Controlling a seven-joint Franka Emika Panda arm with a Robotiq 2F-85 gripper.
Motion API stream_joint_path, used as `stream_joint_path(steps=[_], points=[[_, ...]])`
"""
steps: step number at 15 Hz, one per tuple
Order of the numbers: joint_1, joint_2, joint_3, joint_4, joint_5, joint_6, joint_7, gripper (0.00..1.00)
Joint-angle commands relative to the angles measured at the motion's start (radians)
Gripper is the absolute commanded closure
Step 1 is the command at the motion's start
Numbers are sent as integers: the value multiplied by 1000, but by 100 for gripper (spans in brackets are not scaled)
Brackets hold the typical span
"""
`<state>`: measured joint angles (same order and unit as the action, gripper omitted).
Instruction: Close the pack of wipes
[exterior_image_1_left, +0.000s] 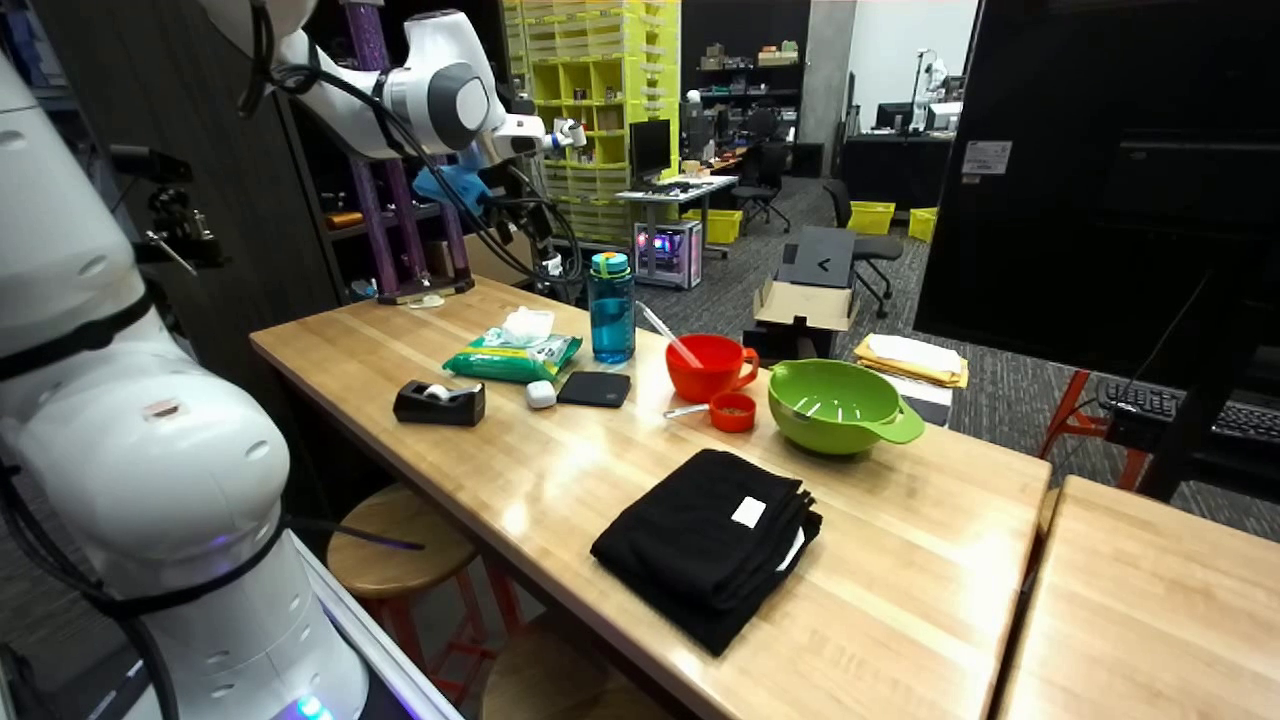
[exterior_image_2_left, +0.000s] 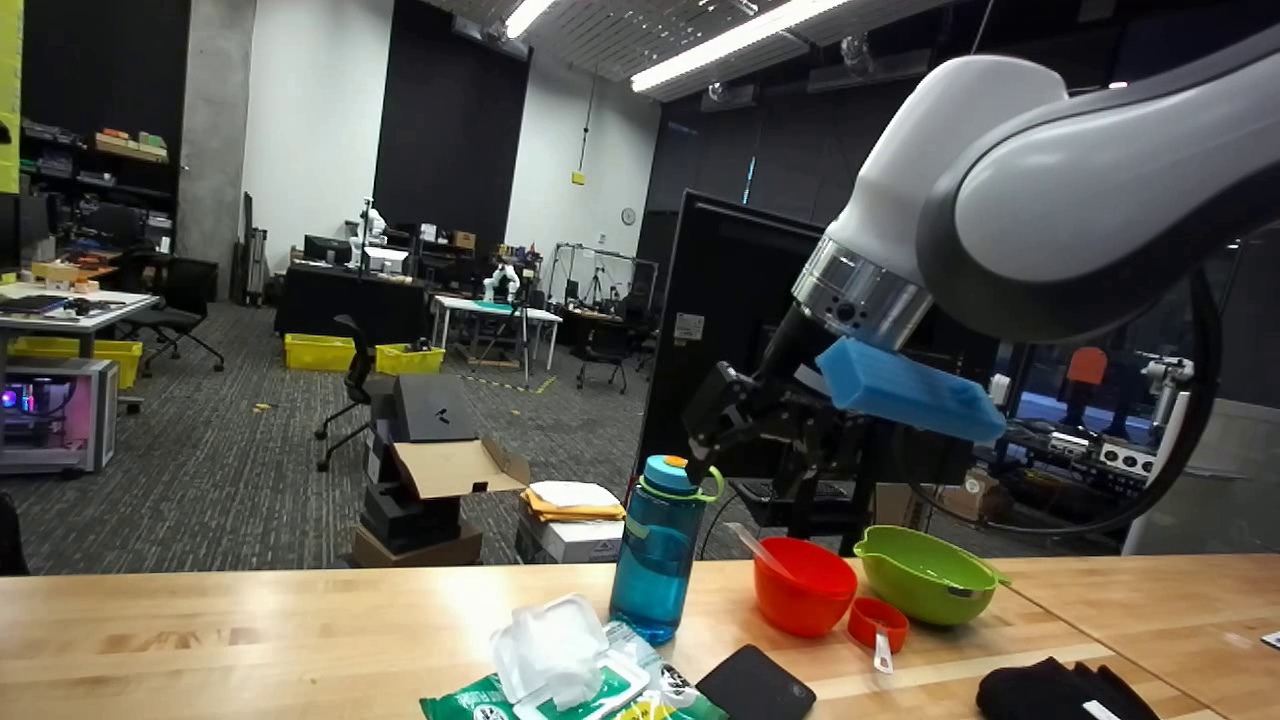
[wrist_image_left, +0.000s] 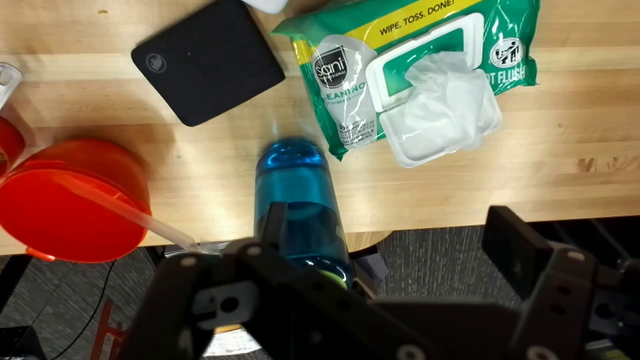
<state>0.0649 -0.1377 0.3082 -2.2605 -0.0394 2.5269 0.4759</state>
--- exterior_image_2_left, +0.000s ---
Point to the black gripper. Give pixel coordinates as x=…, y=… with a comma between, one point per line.
x=785, y=385

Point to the green pack of wipes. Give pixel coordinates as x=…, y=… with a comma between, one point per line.
x=573, y=664

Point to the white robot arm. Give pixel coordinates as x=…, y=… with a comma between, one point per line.
x=1095, y=184

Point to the white paper sign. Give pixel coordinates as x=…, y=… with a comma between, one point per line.
x=689, y=328

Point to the black cabinet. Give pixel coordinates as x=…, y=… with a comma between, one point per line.
x=726, y=306

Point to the white plastic spoon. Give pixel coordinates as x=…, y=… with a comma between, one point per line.
x=762, y=551

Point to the blue water bottle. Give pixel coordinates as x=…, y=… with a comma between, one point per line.
x=656, y=562

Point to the wooden board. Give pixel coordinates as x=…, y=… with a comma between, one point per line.
x=573, y=501

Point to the small red measuring cup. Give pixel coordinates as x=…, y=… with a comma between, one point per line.
x=879, y=622

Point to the green bowl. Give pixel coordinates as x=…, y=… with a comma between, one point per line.
x=924, y=580

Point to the black flat wallet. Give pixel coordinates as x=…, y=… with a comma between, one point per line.
x=758, y=686

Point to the white background table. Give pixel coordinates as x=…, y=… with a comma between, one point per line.
x=493, y=319

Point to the open cardboard box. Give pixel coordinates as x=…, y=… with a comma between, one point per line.
x=453, y=464

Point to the yellow floor bin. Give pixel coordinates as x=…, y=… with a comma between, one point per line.
x=319, y=355
x=405, y=362
x=80, y=356

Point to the black office chair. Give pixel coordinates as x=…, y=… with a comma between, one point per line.
x=357, y=385

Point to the long ceiling light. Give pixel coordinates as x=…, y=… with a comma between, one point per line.
x=734, y=40

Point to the black background desk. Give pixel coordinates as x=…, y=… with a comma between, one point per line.
x=347, y=301

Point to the black folded cloth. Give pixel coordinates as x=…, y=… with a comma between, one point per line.
x=1055, y=693

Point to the short ceiling light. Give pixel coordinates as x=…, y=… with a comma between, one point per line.
x=526, y=19

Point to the grey background desk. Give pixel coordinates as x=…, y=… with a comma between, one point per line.
x=73, y=312

